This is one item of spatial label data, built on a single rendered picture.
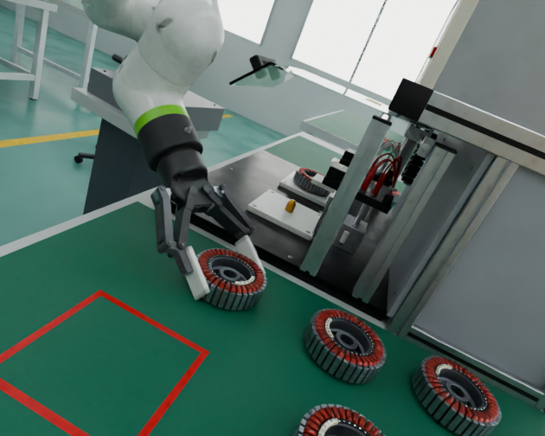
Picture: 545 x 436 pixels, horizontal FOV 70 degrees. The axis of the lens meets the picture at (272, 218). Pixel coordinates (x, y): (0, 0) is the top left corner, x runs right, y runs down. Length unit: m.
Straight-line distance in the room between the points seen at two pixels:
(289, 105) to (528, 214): 5.20
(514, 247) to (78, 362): 0.58
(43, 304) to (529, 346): 0.68
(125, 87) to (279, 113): 5.14
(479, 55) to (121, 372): 0.65
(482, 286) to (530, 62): 0.34
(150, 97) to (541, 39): 0.59
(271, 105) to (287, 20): 1.12
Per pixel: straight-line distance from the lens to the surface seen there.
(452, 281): 0.68
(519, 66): 0.73
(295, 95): 5.71
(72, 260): 0.58
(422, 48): 5.56
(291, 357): 0.54
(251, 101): 5.90
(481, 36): 0.72
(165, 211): 0.56
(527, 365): 0.77
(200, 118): 1.34
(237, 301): 0.55
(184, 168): 0.61
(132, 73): 0.67
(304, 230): 0.81
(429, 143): 0.64
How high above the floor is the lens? 1.09
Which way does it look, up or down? 23 degrees down
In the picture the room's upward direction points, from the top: 23 degrees clockwise
